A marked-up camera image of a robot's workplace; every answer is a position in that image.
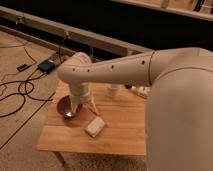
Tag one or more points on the white bottle lying down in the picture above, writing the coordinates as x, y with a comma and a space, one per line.
141, 91

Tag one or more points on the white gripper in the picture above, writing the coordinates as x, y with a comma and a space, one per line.
82, 93

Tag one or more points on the metal table leg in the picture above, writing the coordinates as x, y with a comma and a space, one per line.
60, 158

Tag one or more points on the dark purple ceramic bowl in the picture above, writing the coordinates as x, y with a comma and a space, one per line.
64, 108

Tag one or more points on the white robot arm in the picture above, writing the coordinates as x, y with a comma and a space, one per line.
179, 109

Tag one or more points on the black power adapter box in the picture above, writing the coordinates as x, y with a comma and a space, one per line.
46, 66

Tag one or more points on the white paper cup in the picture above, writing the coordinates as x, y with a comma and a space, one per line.
113, 90

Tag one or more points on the small black device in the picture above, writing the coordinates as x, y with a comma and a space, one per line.
23, 67

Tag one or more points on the white sponge block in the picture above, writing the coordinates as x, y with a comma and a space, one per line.
95, 126

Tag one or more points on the wooden table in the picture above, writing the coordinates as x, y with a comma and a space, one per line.
122, 134

